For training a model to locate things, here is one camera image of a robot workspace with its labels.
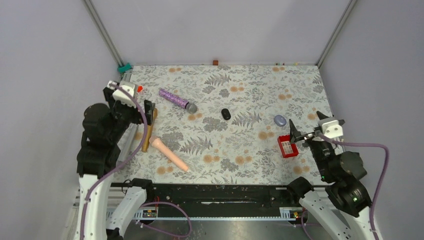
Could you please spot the purple glitter microphone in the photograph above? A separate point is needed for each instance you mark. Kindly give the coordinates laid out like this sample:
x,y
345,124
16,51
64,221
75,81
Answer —
x,y
178,101

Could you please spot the floral table mat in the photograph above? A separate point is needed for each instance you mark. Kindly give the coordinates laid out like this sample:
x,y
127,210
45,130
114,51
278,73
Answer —
x,y
241,150

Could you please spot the black earbud charging case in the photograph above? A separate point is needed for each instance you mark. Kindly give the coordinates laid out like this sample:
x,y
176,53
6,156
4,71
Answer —
x,y
226,114

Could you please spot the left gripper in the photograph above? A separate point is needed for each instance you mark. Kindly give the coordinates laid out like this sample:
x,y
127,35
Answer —
x,y
113,95

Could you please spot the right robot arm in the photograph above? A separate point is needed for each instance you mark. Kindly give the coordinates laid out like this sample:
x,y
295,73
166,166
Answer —
x,y
342,173

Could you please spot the pink microphone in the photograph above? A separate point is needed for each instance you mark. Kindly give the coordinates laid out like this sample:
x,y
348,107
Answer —
x,y
157,143

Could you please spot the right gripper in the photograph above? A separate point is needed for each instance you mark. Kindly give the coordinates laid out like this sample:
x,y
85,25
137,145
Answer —
x,y
295,135

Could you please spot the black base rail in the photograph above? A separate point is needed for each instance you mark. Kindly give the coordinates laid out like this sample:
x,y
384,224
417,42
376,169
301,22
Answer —
x,y
215,201

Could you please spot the teal block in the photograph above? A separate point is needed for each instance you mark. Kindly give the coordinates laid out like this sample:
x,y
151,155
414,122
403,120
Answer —
x,y
124,68

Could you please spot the red toy block box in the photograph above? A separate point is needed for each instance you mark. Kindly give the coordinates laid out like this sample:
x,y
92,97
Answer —
x,y
288,149

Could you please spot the gold microphone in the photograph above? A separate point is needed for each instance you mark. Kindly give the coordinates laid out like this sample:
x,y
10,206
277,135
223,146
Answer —
x,y
146,144

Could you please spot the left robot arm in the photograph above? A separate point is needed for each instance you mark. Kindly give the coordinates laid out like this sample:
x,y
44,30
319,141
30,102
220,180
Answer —
x,y
104,124

